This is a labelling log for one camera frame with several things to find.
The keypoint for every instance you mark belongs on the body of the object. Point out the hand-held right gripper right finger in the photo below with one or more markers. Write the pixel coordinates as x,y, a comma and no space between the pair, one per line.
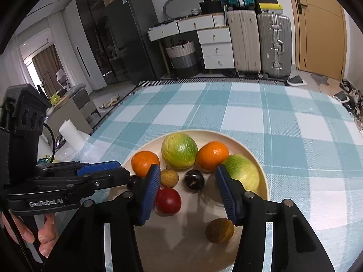
227,197

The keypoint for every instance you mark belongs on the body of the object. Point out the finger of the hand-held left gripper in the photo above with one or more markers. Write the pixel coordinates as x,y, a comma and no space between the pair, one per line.
99,165
113,180

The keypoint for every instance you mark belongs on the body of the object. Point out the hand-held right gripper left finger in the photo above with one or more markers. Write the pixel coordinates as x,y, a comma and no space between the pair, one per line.
149,197

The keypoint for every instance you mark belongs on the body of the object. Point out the dark plum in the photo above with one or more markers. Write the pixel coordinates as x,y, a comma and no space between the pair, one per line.
194,180
133,182

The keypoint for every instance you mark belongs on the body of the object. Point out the small red fruit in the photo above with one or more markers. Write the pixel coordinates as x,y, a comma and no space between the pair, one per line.
168,201

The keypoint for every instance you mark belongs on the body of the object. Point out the small tan longan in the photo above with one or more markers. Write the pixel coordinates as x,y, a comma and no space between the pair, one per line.
170,178

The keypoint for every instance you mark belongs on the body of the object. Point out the brown round longan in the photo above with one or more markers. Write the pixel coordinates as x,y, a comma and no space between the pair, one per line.
219,230

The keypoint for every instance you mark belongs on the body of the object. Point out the orange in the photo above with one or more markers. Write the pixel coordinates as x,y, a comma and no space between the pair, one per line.
143,161
212,155

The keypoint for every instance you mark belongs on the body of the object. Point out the cream round plate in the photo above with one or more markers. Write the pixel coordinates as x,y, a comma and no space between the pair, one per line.
181,249

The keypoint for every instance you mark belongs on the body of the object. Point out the person's left hand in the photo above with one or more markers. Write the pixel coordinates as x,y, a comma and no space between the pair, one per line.
46,236

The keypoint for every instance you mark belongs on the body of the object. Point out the yellow green citrus fruit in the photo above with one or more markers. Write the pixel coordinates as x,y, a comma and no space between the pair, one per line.
245,172
179,150

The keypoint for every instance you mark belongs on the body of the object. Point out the white paper towel roll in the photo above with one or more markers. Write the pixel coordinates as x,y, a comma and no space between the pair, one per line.
71,136

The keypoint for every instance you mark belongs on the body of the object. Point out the grey sofa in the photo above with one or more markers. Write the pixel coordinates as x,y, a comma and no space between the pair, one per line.
71,113

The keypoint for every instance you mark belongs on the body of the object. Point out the teal checked tablecloth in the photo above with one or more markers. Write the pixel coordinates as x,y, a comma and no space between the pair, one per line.
283,136

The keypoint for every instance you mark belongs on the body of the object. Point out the brown curtain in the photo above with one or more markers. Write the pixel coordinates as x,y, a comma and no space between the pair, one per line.
48,62

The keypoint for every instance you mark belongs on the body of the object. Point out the white slipper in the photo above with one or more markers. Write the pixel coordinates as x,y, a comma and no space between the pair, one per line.
296,81

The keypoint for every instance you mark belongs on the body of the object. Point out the grey white woven basket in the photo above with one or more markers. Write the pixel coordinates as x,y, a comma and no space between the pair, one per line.
183,59

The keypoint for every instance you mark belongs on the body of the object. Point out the dark grey refrigerator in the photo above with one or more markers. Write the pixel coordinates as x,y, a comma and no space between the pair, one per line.
133,34

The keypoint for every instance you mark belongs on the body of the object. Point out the dark glass cabinet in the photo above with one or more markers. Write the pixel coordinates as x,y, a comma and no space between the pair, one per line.
93,28

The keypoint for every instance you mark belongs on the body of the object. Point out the white drawer cabinet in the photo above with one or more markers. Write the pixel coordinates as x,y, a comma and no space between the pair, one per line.
215,49

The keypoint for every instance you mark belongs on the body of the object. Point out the grey cloth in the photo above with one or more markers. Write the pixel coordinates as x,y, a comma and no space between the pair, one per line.
319,78

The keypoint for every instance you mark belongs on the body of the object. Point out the beige suitcase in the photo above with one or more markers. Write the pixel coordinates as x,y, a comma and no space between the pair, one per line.
244,44

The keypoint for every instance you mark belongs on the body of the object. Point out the silver suitcase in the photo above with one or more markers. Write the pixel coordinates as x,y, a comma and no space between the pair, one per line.
274,46

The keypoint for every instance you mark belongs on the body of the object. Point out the black white patterned shoe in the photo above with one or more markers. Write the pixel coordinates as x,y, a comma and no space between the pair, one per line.
356,97

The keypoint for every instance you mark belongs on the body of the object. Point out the white desk with drawers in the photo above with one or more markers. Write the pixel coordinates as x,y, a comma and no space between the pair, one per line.
192,24

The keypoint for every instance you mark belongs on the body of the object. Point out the oval mirror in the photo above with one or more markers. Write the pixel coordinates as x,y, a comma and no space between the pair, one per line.
181,5

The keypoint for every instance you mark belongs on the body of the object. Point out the wooden door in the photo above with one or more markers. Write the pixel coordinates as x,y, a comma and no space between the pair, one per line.
320,28

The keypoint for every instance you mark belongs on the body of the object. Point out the yellow black box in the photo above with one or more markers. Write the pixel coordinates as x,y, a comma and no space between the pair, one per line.
269,7

